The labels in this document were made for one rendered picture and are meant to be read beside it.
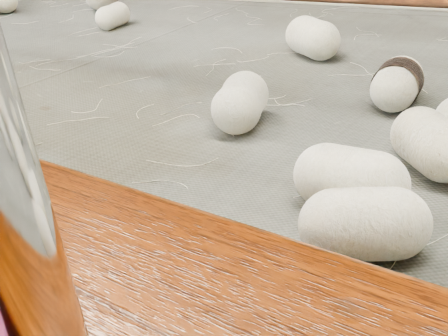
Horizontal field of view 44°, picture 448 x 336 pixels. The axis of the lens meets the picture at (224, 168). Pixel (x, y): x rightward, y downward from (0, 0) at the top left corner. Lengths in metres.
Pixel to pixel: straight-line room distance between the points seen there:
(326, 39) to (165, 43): 0.12
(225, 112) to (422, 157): 0.08
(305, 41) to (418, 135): 0.13
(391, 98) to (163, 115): 0.10
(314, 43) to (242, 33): 0.09
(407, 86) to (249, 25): 0.18
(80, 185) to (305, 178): 0.07
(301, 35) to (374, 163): 0.16
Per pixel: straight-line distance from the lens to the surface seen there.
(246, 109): 0.22
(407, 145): 0.19
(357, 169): 0.16
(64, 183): 0.16
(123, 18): 0.43
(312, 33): 0.30
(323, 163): 0.17
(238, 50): 0.34
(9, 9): 0.55
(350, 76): 0.29
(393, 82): 0.23
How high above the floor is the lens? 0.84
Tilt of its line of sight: 28 degrees down
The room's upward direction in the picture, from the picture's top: 6 degrees counter-clockwise
